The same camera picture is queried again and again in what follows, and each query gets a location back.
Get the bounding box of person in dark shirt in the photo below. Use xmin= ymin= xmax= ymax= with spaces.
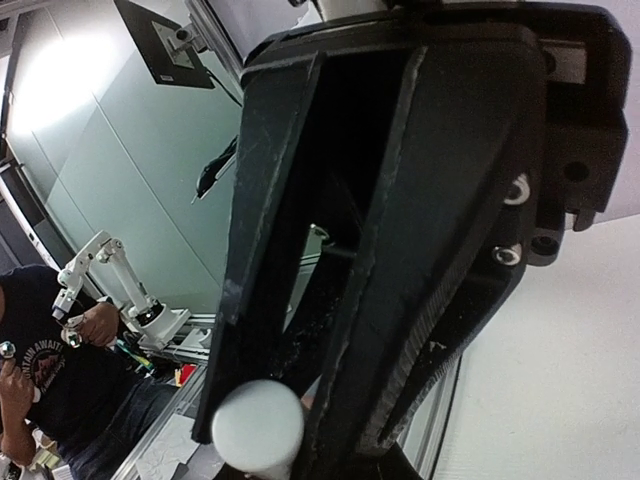
xmin=1 ymin=265 xmax=177 ymax=479

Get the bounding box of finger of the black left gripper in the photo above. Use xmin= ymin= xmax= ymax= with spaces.
xmin=307 ymin=23 xmax=546 ymax=455
xmin=192 ymin=34 xmax=327 ymax=444

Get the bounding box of black wall monitor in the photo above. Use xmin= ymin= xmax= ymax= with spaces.
xmin=114 ymin=1 xmax=215 ymax=90

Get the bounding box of nail polish brush cap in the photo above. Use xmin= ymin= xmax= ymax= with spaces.
xmin=211 ymin=380 xmax=305 ymax=479

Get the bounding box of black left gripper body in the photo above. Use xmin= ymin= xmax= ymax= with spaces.
xmin=319 ymin=0 xmax=632 ymax=269

